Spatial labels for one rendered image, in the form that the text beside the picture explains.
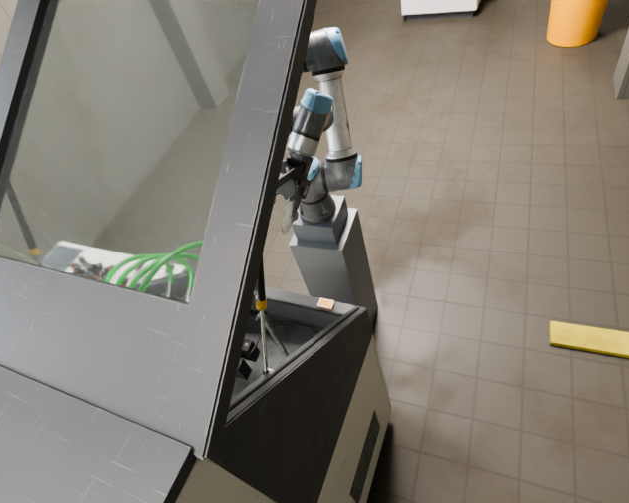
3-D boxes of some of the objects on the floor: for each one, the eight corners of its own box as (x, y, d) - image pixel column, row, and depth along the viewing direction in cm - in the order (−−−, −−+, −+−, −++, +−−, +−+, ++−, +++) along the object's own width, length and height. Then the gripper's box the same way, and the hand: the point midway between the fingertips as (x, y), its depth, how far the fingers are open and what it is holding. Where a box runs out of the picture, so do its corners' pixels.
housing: (355, 553, 169) (191, 446, 58) (332, 642, 154) (47, 729, 43) (109, 439, 225) (-216, 274, 114) (74, 496, 210) (-341, 370, 99)
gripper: (329, 163, 110) (303, 236, 116) (288, 145, 114) (264, 216, 120) (315, 161, 102) (288, 240, 108) (271, 142, 106) (247, 218, 113)
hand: (271, 224), depth 112 cm, fingers open, 7 cm apart
